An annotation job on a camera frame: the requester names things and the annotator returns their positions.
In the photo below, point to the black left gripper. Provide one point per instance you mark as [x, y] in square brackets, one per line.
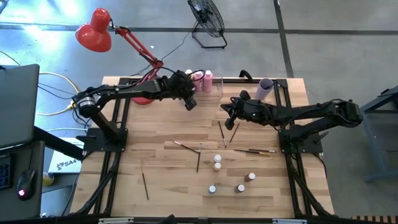
[178, 85]

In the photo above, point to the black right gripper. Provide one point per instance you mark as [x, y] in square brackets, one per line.
[255, 110]

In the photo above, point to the large pink paint bottle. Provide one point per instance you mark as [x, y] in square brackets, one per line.
[199, 84]
[208, 81]

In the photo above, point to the large yellow paint bottle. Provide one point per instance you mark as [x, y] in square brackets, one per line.
[188, 72]

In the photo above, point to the small yellow paint bottle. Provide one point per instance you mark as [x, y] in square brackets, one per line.
[217, 166]

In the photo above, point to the small red paint bottle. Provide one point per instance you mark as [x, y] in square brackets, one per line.
[249, 177]

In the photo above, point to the small dark blue paint bottle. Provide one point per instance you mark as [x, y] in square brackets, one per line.
[239, 188]

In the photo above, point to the small sky blue paint bottle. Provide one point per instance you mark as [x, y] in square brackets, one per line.
[212, 189]

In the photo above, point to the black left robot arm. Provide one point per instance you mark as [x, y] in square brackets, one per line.
[124, 90]

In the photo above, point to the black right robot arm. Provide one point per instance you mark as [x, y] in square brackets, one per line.
[311, 112]

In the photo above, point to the thin black paintbrush gold ferrule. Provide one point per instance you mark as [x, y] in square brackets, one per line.
[234, 133]

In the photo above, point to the clear plastic bin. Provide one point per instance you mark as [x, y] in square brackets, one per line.
[217, 90]

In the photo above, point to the purple plastic cup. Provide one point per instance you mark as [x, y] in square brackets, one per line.
[263, 90]

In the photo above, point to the black floor fan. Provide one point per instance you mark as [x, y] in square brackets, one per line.
[205, 17]

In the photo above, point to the red desk lamp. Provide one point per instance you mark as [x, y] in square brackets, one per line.
[93, 34]

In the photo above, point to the white cardboard box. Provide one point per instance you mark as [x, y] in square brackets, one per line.
[63, 161]

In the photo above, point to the blue metal stand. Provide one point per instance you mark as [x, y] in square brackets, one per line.
[377, 155]

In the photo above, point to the yellow tape roll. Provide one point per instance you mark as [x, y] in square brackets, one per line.
[47, 180]

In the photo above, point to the black computer mouse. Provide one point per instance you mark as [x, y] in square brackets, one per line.
[25, 183]

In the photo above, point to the black keyboard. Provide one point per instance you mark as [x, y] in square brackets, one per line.
[5, 172]

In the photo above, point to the black side desk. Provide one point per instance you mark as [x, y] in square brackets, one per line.
[21, 211]

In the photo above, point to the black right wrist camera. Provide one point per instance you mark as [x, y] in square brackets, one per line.
[245, 95]

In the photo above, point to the white bracket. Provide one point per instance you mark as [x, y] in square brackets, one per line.
[115, 221]
[289, 221]

